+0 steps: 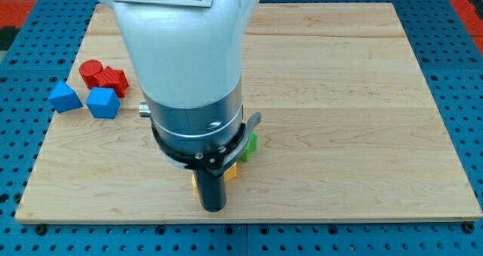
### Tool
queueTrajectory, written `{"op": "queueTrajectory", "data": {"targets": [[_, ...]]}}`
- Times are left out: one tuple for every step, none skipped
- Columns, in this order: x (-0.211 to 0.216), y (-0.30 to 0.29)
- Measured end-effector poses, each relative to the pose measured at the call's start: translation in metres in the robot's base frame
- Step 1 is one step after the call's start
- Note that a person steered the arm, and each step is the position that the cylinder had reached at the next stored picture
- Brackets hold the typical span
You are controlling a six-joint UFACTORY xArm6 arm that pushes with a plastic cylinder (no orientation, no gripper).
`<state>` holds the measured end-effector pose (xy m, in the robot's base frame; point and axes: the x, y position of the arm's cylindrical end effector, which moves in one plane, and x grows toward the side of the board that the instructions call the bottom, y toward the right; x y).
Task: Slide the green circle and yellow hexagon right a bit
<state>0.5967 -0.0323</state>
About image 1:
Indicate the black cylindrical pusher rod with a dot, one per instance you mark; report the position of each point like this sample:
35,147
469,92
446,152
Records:
211,190

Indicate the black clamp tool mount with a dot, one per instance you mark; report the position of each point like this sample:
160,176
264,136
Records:
221,159

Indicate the yellow hexagon block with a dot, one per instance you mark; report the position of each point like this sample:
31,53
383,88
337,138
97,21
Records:
230,174

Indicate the green block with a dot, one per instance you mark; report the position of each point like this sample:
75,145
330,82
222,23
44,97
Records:
250,148

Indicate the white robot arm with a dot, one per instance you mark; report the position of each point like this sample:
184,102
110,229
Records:
187,55

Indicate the blue cube block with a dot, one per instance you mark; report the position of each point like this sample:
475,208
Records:
103,103

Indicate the red star block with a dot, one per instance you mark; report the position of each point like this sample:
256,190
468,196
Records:
114,79

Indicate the wooden board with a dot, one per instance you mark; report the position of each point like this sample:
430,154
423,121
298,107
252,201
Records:
350,133

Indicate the red cylinder block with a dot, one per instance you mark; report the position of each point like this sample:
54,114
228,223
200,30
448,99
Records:
88,70

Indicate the blue triangle block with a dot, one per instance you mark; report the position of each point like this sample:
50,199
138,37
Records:
63,98

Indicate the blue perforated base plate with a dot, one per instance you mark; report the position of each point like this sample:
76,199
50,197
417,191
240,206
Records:
43,53

